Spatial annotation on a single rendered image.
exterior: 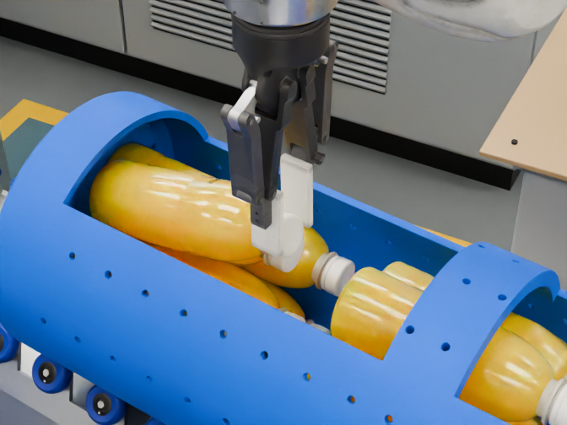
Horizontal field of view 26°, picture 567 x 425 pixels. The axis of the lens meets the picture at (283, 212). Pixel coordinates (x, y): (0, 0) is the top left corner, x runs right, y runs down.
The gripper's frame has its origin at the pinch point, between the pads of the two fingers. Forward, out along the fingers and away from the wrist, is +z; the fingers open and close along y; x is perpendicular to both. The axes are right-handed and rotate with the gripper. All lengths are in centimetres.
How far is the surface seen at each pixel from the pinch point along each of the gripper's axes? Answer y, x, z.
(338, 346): 7.4, 10.6, 4.6
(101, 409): 9.4, -16.1, 28.4
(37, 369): 9.4, -25.0, 28.0
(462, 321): 1.8, 18.7, 1.9
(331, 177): -133, -77, 123
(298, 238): -0.8, 1.1, 3.8
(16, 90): -116, -167, 123
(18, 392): 10.3, -27.8, 32.7
